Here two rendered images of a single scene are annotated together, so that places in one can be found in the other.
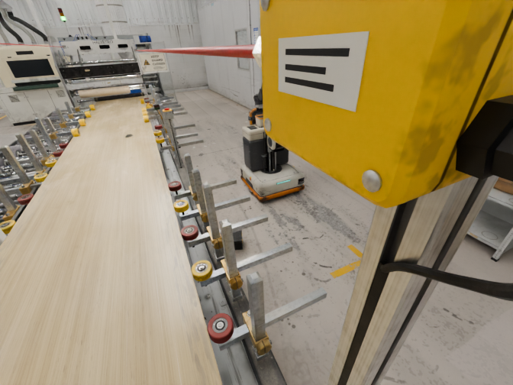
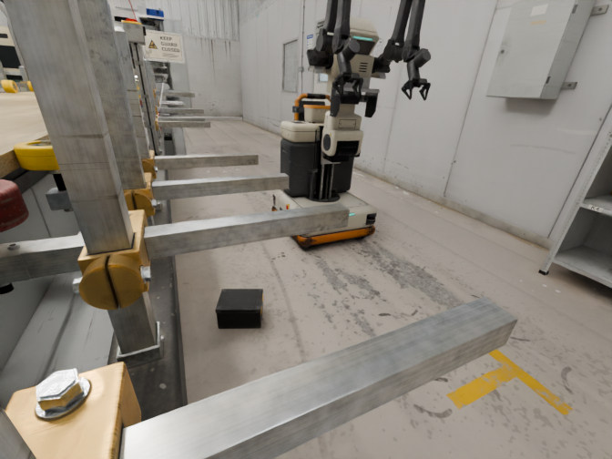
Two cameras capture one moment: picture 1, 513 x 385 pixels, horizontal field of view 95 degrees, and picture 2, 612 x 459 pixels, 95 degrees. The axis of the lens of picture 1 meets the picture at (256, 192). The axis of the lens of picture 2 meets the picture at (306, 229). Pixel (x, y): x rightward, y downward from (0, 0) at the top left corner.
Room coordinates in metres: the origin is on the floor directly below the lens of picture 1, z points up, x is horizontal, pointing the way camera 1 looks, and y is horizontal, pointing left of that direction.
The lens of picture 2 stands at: (0.62, 0.03, 1.00)
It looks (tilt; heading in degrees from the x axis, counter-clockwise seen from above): 26 degrees down; 357
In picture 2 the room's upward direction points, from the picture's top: 3 degrees clockwise
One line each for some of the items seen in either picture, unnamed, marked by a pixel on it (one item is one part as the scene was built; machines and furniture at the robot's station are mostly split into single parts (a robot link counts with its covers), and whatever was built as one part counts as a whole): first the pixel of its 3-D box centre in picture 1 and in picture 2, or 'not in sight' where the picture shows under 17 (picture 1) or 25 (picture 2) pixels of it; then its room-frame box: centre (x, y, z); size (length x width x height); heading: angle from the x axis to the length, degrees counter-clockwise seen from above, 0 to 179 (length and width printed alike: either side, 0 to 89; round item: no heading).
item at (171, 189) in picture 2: (217, 207); (187, 189); (1.17, 0.25, 0.81); 0.43 x 0.03 x 0.04; 113
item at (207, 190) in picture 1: (214, 227); (96, 188); (0.87, 0.21, 0.91); 0.04 x 0.04 x 0.48; 23
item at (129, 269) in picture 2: (214, 237); (120, 253); (0.89, 0.22, 0.83); 0.14 x 0.06 x 0.05; 23
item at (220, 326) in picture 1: (222, 333); not in sight; (0.40, 0.14, 0.85); 0.08 x 0.08 x 0.11
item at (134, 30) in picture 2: (168, 114); (134, 34); (2.01, 0.69, 1.18); 0.07 x 0.07 x 0.08; 23
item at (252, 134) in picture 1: (267, 143); (319, 154); (2.79, -0.17, 0.59); 0.55 x 0.34 x 0.83; 112
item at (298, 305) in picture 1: (275, 316); not in sight; (0.48, -0.04, 0.80); 0.43 x 0.03 x 0.04; 113
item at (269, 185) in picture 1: (271, 176); (321, 210); (2.71, -0.20, 0.16); 0.67 x 0.64 x 0.25; 22
